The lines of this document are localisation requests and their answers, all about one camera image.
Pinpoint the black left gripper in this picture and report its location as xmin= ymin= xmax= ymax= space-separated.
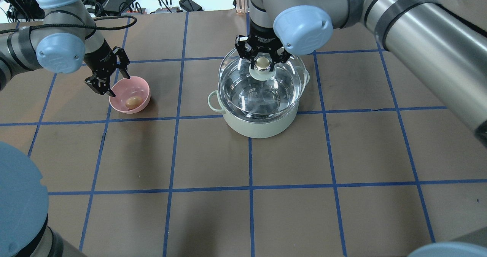
xmin=83 ymin=40 xmax=131 ymax=97

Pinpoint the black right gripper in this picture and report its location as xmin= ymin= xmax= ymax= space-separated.
xmin=235 ymin=23 xmax=291 ymax=72

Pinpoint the brown egg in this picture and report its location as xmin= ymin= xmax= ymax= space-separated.
xmin=125 ymin=96 xmax=144 ymax=110

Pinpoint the glass pot lid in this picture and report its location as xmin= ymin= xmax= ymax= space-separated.
xmin=218 ymin=49 xmax=310 ymax=122

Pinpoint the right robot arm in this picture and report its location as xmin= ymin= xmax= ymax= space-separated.
xmin=235 ymin=0 xmax=487 ymax=145

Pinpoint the pale green cooking pot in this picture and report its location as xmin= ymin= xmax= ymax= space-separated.
xmin=207 ymin=67 xmax=310 ymax=138

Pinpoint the pink bowl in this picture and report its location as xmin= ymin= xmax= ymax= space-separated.
xmin=108 ymin=76 xmax=151 ymax=114

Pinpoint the black power adapter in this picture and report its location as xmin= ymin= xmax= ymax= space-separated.
xmin=178 ymin=0 xmax=203 ymax=12

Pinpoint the black braided cable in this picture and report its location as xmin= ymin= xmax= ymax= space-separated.
xmin=0 ymin=0 xmax=137 ymax=35

